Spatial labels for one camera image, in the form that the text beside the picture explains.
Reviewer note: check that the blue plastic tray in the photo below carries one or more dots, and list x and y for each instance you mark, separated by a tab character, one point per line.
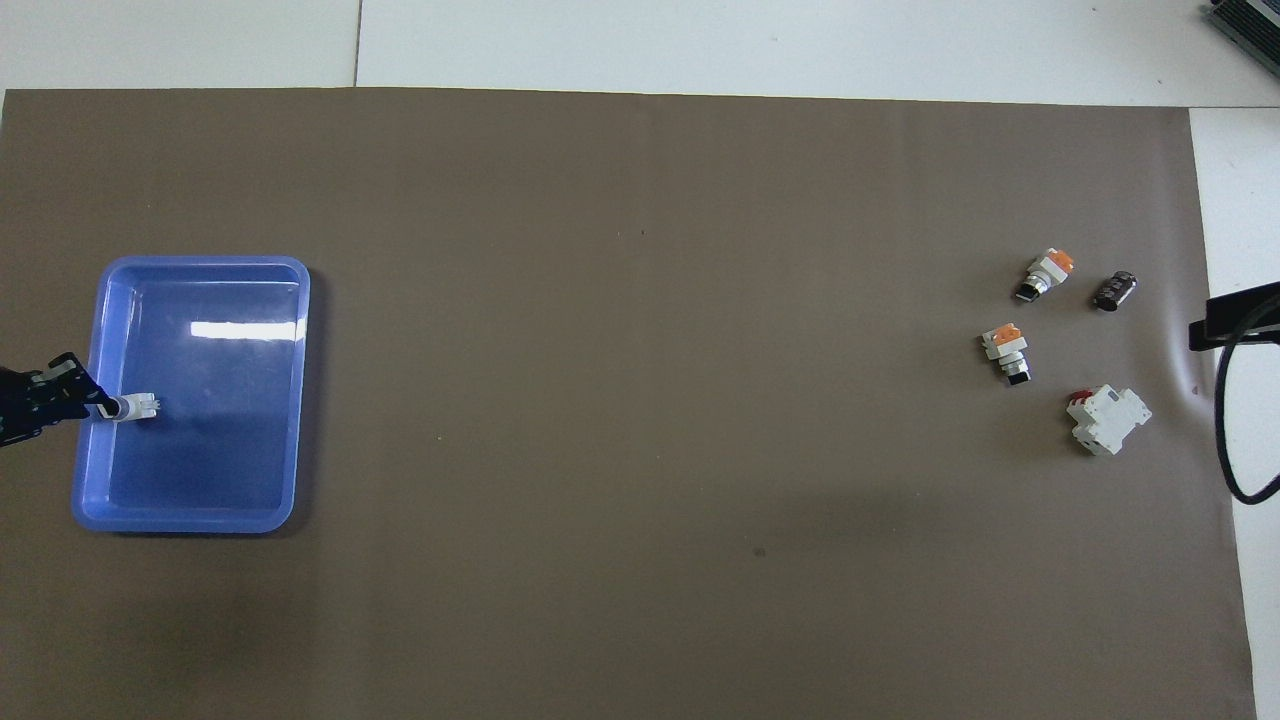
220	450

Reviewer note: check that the orange white selector switch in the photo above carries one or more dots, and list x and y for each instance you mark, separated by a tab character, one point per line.
1004	345
138	407
1047	270

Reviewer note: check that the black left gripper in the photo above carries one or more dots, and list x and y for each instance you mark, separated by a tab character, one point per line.
35	400

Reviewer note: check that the white circuit breaker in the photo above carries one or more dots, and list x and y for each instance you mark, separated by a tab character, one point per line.
1110	420

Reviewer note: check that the grey finned device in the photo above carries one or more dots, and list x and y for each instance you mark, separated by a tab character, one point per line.
1250	25

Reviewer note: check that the brown table mat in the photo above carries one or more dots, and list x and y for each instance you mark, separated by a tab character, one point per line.
640	400

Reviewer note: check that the small dark cylindrical component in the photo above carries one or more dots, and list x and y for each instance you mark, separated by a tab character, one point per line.
1115	291

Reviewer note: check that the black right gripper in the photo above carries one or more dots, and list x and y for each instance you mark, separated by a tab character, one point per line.
1272	315

